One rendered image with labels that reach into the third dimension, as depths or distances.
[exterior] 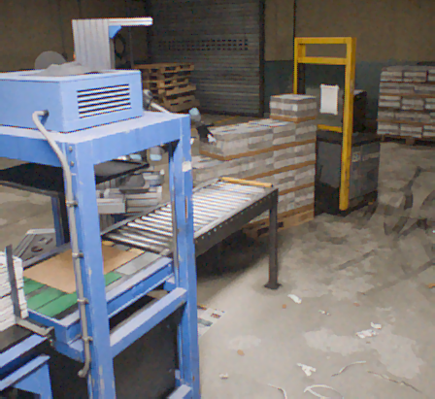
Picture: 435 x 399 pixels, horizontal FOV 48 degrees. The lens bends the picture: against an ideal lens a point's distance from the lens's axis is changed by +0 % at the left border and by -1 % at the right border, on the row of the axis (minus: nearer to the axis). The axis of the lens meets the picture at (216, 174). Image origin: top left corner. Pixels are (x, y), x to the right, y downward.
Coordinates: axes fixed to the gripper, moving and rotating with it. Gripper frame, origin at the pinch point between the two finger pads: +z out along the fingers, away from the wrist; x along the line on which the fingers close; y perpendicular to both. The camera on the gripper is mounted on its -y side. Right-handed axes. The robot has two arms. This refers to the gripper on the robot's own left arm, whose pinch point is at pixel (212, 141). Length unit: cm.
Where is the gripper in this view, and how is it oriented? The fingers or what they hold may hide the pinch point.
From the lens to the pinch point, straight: 437.8
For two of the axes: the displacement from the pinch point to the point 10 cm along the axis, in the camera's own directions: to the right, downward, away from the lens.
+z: 4.2, 7.4, 5.2
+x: 6.1, 2.0, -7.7
